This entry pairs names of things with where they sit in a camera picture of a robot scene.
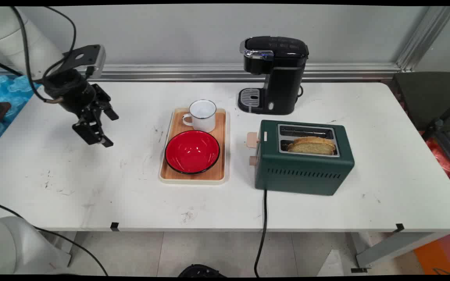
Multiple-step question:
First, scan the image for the horizontal aluminium rail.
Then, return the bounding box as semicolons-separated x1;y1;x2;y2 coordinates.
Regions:
0;62;402;83

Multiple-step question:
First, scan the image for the black toaster power cable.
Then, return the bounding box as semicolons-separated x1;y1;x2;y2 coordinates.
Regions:
254;189;268;277

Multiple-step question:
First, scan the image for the slanted aluminium post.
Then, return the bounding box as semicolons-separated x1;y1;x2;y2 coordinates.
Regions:
395;6;450;73

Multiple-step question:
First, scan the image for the round black floor object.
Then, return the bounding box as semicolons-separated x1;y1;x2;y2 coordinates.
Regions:
178;264;228;278

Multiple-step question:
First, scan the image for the black silver wrist camera bracket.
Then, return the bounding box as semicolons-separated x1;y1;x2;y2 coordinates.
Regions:
62;44;107;79

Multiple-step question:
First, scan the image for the red plastic bag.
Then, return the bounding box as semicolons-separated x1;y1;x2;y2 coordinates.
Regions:
425;137;450;185

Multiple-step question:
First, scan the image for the grey table leg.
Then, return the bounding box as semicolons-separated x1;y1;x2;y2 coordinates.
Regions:
349;232;450;270

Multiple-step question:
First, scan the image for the red bowl with black rim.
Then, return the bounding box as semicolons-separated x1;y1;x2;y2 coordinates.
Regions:
164;130;221;175

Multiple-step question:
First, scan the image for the toasted bread slice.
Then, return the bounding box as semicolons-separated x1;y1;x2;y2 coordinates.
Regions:
286;136;337;156

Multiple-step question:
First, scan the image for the wooden tray with cream rim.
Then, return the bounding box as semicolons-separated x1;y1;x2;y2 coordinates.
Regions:
159;107;230;185

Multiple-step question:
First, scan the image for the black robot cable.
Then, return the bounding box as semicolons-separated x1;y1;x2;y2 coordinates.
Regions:
43;6;77;78
0;6;109;276

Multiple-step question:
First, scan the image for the blue patterned cloth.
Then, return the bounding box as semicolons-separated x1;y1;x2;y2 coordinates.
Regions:
0;74;43;153

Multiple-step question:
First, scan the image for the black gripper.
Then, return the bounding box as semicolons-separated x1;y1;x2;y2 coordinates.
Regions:
43;69;120;148

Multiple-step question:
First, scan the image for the green toaster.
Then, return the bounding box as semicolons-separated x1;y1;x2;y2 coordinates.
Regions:
254;119;355;196

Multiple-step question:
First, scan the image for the orange floor mat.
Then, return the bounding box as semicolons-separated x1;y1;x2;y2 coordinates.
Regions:
414;233;450;275

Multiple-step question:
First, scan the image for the black metal strut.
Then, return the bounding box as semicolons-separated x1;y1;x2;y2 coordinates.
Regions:
420;94;450;142

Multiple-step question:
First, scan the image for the black coffee machine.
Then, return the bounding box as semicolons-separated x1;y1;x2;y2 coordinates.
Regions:
237;36;310;116

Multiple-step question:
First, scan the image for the white enamel mug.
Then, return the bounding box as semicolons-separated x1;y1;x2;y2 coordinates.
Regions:
182;99;218;133

